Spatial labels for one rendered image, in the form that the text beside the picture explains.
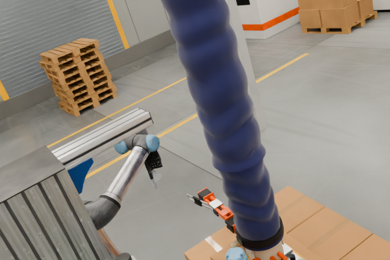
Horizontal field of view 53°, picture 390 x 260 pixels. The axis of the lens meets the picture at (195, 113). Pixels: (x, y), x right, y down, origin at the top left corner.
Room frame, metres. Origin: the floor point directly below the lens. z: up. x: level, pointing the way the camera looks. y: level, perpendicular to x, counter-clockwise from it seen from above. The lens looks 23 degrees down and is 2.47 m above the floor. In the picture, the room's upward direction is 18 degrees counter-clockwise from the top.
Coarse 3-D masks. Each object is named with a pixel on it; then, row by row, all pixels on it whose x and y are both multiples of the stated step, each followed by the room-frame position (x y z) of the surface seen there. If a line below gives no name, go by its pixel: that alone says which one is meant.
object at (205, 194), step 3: (204, 189) 2.07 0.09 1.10; (207, 189) 2.06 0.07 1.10; (198, 192) 2.06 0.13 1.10; (201, 192) 2.05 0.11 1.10; (204, 192) 2.04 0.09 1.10; (207, 192) 2.03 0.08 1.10; (210, 192) 2.02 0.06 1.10; (198, 195) 2.04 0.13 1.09; (201, 195) 2.02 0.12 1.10; (204, 195) 2.01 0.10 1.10; (207, 195) 2.00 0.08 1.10; (210, 195) 2.00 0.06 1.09; (213, 195) 2.01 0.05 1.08; (201, 198) 2.01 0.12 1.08; (204, 198) 1.99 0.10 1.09; (207, 198) 1.99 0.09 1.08; (210, 201) 2.00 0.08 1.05
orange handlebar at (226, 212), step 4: (212, 196) 1.99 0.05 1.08; (204, 200) 1.98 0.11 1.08; (212, 200) 1.97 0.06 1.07; (208, 204) 1.93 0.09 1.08; (216, 208) 1.86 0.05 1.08; (224, 208) 1.84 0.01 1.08; (228, 208) 1.82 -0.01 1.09; (220, 212) 1.81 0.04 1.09; (224, 212) 1.80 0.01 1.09; (228, 212) 1.79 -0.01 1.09; (224, 216) 1.77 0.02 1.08; (280, 252) 1.39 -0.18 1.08; (272, 256) 1.39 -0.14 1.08; (280, 256) 1.38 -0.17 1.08; (284, 256) 1.37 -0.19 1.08
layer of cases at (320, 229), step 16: (288, 192) 2.51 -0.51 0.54; (288, 208) 2.32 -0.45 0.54; (304, 208) 2.27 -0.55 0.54; (320, 208) 2.22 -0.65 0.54; (288, 224) 2.17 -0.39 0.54; (304, 224) 2.12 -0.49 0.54; (320, 224) 2.07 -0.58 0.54; (336, 224) 2.03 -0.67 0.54; (352, 224) 1.98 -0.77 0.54; (208, 240) 2.26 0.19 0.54; (224, 240) 2.21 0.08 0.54; (304, 240) 1.98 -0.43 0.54; (320, 240) 1.93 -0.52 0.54; (336, 240) 1.89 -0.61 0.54; (352, 240) 1.85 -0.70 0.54; (368, 240) 1.81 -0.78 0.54; (384, 240) 1.78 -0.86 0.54; (192, 256) 2.16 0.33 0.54; (208, 256) 2.11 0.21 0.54; (320, 256) 1.81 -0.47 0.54; (336, 256) 1.77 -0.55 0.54; (352, 256) 1.74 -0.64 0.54; (368, 256) 1.70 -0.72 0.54; (384, 256) 1.67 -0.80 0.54
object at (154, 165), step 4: (152, 152) 1.75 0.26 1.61; (156, 152) 1.75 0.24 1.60; (148, 156) 1.75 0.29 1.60; (152, 156) 1.75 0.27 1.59; (156, 156) 1.75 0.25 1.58; (148, 160) 1.75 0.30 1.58; (152, 160) 1.73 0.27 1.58; (156, 160) 1.73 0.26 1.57; (160, 160) 1.77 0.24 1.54; (148, 164) 1.73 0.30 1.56; (152, 164) 1.74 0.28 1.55; (156, 164) 1.74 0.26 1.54; (160, 164) 1.74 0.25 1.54; (152, 168) 1.74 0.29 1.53
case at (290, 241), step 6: (288, 240) 1.60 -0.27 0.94; (294, 240) 1.59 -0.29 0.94; (228, 246) 1.70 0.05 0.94; (240, 246) 1.67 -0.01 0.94; (294, 246) 1.55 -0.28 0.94; (300, 246) 1.54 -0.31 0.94; (216, 252) 1.68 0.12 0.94; (222, 252) 1.66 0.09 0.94; (246, 252) 1.61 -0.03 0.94; (300, 252) 1.50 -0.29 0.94; (306, 252) 1.48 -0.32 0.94; (312, 252) 1.47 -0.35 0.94; (216, 258) 1.64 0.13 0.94; (222, 258) 1.62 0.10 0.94; (306, 258) 1.45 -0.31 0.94; (312, 258) 1.44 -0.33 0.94; (318, 258) 1.43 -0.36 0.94
